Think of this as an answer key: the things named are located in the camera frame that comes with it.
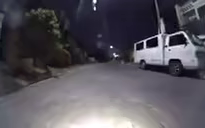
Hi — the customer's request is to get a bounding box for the grey roadside pavement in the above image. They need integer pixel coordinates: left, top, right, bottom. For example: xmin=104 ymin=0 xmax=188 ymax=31
xmin=0 ymin=59 xmax=91 ymax=102

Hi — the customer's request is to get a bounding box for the grey concrete road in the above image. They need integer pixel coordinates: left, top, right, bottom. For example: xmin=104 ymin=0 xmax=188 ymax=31
xmin=0 ymin=61 xmax=205 ymax=128

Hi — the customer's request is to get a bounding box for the leafy bush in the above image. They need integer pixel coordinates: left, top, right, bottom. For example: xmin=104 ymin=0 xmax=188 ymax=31
xmin=8 ymin=7 xmax=73 ymax=76

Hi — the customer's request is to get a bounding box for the pale two-storey building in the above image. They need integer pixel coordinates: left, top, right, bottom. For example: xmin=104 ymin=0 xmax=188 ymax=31
xmin=174 ymin=0 xmax=205 ymax=69

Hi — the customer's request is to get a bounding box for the utility pole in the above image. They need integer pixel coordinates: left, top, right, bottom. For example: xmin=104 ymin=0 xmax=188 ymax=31
xmin=153 ymin=0 xmax=167 ymax=35

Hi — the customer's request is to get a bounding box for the white van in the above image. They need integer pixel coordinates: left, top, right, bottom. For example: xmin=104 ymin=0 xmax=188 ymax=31
xmin=133 ymin=30 xmax=205 ymax=80

